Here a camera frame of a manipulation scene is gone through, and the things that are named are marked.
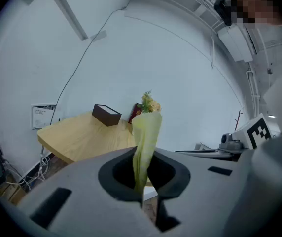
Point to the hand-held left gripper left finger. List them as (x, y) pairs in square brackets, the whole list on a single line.
[(81, 181)]

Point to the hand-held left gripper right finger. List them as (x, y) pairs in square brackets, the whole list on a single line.
[(200, 186)]

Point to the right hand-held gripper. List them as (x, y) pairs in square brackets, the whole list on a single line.
[(244, 137)]

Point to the yellow cloth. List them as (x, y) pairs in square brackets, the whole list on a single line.
[(146, 137)]

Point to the brown coat rack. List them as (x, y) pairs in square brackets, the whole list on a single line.
[(238, 120)]

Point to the yellow flower bouquet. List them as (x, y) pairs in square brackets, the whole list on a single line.
[(149, 104)]

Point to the long ceiling light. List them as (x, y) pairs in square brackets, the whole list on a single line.
[(271, 116)]

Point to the person's pale yellow shirt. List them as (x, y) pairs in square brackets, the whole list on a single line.
[(276, 186)]

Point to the dark red book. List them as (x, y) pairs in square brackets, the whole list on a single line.
[(134, 112)]

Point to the ceiling sprinkler head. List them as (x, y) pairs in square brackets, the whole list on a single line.
[(269, 70)]

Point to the white air conditioner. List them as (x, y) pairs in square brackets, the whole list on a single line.
[(237, 43)]

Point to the person's head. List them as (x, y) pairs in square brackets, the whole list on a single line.
[(254, 4)]

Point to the white wall junction box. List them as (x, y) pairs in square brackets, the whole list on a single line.
[(40, 117)]

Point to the black head camera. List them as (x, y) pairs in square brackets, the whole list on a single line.
[(223, 10)]

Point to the grey wall plate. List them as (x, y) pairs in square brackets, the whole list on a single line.
[(98, 36)]

